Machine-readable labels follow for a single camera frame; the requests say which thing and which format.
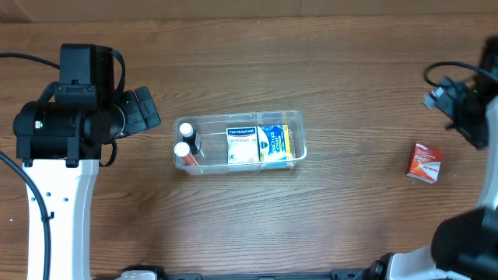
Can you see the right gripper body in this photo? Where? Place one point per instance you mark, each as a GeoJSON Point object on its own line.
{"type": "Point", "coordinates": [450, 104]}

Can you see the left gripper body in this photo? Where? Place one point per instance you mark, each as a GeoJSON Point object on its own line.
{"type": "Point", "coordinates": [144, 113]}

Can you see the black tube white cap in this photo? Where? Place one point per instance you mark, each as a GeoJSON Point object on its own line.
{"type": "Point", "coordinates": [191, 137]}

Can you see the orange tube white cap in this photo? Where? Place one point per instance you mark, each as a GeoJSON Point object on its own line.
{"type": "Point", "coordinates": [183, 151]}

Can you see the red small box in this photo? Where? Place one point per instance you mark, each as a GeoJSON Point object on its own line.
{"type": "Point", "coordinates": [424, 163]}

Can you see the white Hansaplast plaster box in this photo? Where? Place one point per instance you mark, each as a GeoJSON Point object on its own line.
{"type": "Point", "coordinates": [242, 145]}

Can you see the blue yellow VapoDrops box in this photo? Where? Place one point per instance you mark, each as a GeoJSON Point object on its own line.
{"type": "Point", "coordinates": [274, 143]}

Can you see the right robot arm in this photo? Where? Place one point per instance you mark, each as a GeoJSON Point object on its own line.
{"type": "Point", "coordinates": [465, 246]}

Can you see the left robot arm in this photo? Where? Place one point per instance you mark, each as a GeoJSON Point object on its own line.
{"type": "Point", "coordinates": [59, 140]}

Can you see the clear plastic container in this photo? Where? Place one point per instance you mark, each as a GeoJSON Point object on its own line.
{"type": "Point", "coordinates": [212, 158]}

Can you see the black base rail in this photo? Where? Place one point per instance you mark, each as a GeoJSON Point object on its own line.
{"type": "Point", "coordinates": [144, 272]}

